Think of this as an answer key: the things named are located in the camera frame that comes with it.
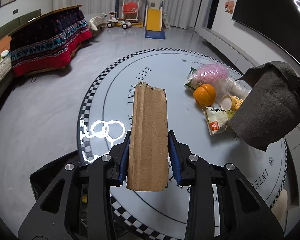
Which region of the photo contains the yellow paper cup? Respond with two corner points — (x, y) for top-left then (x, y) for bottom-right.
(220, 95), (243, 111)

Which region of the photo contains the orange fruit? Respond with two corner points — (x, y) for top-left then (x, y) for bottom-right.
(193, 84), (216, 107)

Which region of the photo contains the black wall television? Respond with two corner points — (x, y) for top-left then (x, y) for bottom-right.
(232, 0), (300, 63)

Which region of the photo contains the dark grey felt cloth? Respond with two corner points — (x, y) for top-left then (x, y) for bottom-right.
(229, 61), (300, 151)

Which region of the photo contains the pink foam net bag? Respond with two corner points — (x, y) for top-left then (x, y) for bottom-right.
(194, 64), (228, 84)

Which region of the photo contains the children's red swing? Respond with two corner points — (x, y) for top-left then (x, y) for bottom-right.
(115, 0), (146, 28)

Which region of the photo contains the brown cardboard piece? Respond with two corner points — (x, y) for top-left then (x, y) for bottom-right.
(127, 82), (169, 192)

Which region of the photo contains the white woven basket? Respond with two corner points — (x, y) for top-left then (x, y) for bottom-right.
(89, 13), (107, 31)

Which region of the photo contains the green sofa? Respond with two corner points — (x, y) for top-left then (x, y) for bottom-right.
(0, 9), (42, 40)

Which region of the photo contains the white orange snack packet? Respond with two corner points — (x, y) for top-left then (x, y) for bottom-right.
(205, 107), (236, 136)

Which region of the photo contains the green snack wrapper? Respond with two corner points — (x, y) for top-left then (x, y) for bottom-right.
(184, 67), (197, 92)

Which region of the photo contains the clear bag white stuffing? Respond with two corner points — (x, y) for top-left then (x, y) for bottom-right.
(214, 77), (251, 100)

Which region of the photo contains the children's yellow slide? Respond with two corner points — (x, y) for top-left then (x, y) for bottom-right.
(145, 0), (166, 40)

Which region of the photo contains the white low tv cabinet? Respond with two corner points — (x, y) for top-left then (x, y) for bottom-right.
(198, 27), (260, 73)

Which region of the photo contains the table with patterned quilt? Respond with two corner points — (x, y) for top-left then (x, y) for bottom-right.
(10, 5), (91, 77)

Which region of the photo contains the white toy ride-on car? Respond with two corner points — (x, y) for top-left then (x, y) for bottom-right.
(106, 11), (132, 29)

